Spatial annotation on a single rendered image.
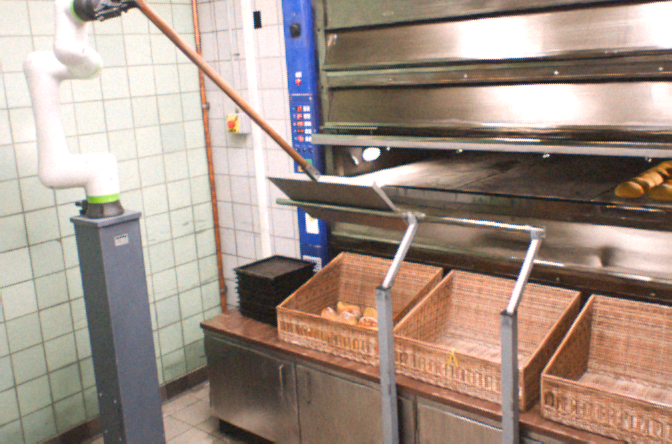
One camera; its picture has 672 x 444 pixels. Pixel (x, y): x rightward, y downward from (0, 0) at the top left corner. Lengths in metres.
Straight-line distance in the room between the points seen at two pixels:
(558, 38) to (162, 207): 2.16
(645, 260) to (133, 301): 1.95
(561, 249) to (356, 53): 1.21
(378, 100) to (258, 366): 1.28
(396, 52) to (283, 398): 1.55
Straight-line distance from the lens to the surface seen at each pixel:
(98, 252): 2.85
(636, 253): 2.66
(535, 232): 2.33
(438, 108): 2.88
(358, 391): 2.78
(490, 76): 2.76
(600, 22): 2.60
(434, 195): 2.95
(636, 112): 2.56
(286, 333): 3.01
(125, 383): 3.02
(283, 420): 3.16
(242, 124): 3.59
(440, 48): 2.86
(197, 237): 3.90
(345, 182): 2.59
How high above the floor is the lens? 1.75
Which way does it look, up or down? 11 degrees down
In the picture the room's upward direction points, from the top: 4 degrees counter-clockwise
